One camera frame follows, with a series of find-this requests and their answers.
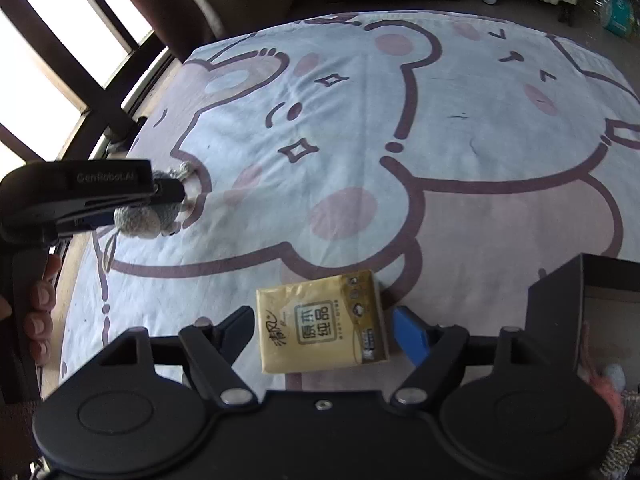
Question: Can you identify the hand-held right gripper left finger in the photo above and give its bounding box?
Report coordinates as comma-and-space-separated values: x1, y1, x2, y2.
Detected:
97, 305, 257, 407

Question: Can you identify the yellow tissue packet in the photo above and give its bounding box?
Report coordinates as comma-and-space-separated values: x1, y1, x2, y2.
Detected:
255, 269, 391, 375

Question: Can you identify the brown curtain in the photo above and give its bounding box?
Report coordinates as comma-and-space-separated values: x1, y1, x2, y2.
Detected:
97, 0, 297, 63

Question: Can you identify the dark window frame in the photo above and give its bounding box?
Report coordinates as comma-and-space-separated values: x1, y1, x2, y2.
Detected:
0, 0, 168, 163

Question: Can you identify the pack of water bottles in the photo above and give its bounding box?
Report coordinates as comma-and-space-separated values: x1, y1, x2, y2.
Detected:
582, 0, 640, 37

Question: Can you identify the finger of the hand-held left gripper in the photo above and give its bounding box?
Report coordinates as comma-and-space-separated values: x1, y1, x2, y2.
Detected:
151, 179, 187, 208

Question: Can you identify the pink crochet doll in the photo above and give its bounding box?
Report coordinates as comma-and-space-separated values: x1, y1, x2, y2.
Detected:
579, 327, 627, 438

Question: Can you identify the grey plush toy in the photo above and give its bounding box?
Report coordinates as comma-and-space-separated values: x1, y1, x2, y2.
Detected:
97, 160, 197, 272

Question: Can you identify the person's left hand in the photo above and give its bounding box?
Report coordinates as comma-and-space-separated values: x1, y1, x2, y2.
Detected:
24, 254, 64, 367

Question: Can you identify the black cardboard box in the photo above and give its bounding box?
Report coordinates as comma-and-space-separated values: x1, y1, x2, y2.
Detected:
526, 253, 640, 480

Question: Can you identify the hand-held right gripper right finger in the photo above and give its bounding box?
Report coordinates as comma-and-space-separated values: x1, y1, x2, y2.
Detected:
391, 306, 548, 407

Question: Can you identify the printed bear blanket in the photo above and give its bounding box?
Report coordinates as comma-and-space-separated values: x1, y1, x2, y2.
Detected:
42, 9, 640, 401

